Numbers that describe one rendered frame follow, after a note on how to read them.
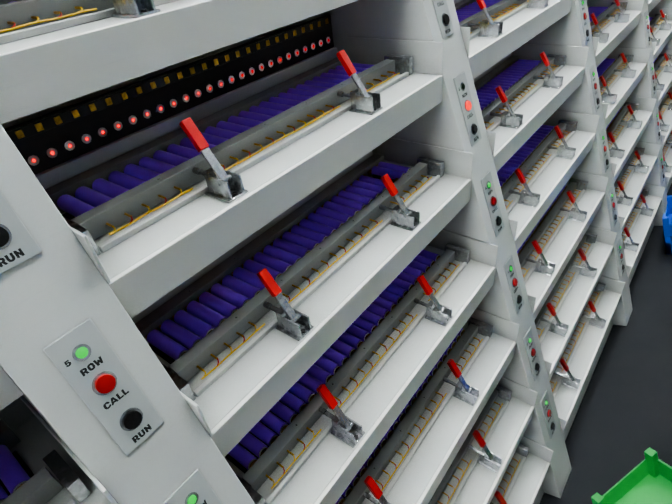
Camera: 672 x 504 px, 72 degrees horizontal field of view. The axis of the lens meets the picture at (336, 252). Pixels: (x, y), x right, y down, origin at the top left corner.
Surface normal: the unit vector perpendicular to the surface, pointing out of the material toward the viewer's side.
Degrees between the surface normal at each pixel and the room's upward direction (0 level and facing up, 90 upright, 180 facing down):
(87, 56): 109
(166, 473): 90
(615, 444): 0
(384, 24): 90
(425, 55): 90
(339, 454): 19
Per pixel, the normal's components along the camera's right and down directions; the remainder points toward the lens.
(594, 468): -0.36, -0.85
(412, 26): -0.61, 0.53
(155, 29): 0.78, 0.30
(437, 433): -0.11, -0.80
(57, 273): 0.70, 0.02
